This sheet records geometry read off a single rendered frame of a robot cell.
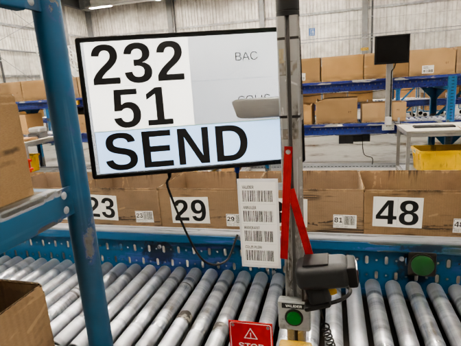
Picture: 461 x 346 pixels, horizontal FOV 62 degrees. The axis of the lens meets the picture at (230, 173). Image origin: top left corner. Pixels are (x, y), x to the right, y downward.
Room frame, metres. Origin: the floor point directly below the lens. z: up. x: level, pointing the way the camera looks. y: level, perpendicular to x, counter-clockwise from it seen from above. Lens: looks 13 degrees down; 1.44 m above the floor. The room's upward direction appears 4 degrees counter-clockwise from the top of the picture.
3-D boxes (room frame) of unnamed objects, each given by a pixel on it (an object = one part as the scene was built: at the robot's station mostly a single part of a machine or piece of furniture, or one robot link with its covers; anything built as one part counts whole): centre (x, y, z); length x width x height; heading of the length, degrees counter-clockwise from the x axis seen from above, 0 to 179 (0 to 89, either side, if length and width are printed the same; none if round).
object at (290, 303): (0.72, -0.12, 0.95); 0.07 x 0.03 x 0.07; 75
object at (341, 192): (1.46, -0.31, 0.97); 0.39 x 0.29 x 0.17; 75
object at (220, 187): (1.56, 0.07, 0.96); 0.39 x 0.29 x 0.17; 74
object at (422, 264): (1.15, -0.61, 0.81); 0.07 x 0.01 x 0.07; 75
